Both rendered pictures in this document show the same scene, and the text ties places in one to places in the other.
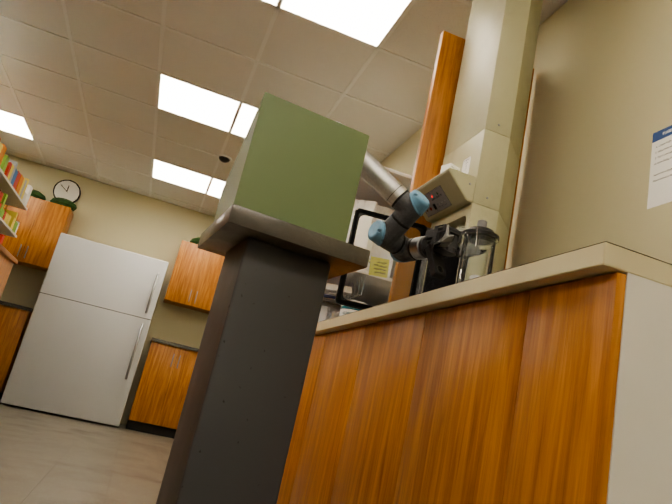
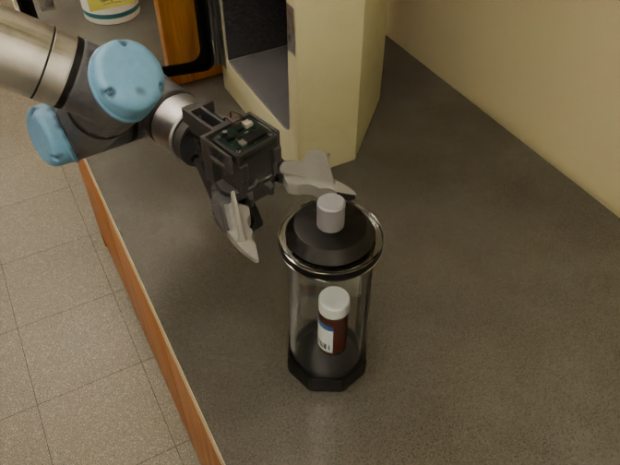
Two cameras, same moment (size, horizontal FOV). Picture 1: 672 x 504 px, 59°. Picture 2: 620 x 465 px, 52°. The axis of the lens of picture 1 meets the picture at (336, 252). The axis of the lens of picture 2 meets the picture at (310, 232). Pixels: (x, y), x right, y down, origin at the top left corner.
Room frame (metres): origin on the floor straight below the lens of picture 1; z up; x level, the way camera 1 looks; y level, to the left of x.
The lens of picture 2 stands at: (1.18, -0.28, 1.62)
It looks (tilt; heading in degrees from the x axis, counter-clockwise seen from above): 45 degrees down; 347
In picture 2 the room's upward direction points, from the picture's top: straight up
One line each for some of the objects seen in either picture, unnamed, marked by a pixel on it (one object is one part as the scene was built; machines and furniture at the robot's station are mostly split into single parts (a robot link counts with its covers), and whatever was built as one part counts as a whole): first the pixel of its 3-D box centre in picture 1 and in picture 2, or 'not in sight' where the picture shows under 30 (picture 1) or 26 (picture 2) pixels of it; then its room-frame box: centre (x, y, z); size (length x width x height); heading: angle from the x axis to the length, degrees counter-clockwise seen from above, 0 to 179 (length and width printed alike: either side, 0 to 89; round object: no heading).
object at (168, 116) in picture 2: (423, 248); (190, 127); (1.85, -0.28, 1.16); 0.08 x 0.05 x 0.08; 120
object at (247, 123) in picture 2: (440, 242); (228, 153); (1.78, -0.31, 1.17); 0.12 x 0.08 x 0.09; 30
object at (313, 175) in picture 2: not in sight; (318, 172); (1.73, -0.41, 1.16); 0.09 x 0.03 x 0.06; 64
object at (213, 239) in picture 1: (278, 249); not in sight; (1.35, 0.13, 0.92); 0.32 x 0.32 x 0.04; 21
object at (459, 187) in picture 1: (439, 196); not in sight; (2.12, -0.34, 1.46); 0.32 x 0.11 x 0.10; 15
